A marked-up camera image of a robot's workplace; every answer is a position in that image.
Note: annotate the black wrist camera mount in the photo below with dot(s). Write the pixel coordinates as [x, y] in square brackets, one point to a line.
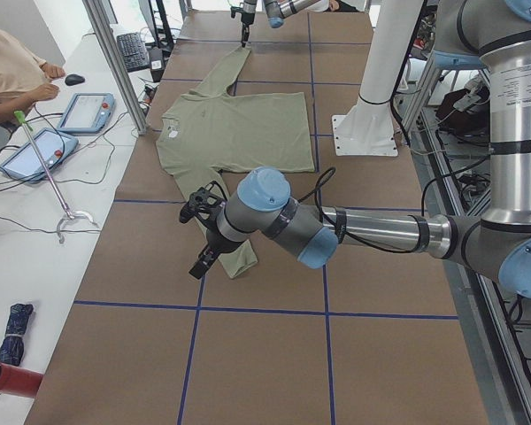
[204, 204]

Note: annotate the metal reacher grabber tool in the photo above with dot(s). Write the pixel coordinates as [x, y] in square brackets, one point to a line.
[69, 214]

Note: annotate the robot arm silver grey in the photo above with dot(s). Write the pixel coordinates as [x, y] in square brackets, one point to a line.
[275, 11]
[495, 35]

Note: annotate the blue teach pendant far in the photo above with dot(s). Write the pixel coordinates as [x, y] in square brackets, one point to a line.
[86, 113]

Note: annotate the seated person beige shirt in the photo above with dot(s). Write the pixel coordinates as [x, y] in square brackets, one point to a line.
[25, 79]

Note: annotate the red cylinder tube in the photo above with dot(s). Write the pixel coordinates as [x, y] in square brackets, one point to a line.
[18, 381]

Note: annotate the aluminium frame post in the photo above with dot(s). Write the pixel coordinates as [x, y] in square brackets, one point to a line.
[100, 23]

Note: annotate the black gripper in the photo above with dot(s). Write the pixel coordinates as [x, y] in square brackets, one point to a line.
[215, 242]
[248, 9]

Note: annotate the black computer mouse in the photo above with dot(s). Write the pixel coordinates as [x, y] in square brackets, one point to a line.
[74, 79]

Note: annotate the black keyboard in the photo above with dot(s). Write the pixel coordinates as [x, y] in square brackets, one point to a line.
[133, 51]

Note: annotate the brown table mat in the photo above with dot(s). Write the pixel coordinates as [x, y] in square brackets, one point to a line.
[372, 338]

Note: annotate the black power adapter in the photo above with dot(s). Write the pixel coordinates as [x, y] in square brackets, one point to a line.
[157, 64]

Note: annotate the olive green long-sleeve shirt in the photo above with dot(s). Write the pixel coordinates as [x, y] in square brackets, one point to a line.
[219, 132]

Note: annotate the folded dark blue umbrella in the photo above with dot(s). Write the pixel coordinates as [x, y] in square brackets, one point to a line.
[12, 347]

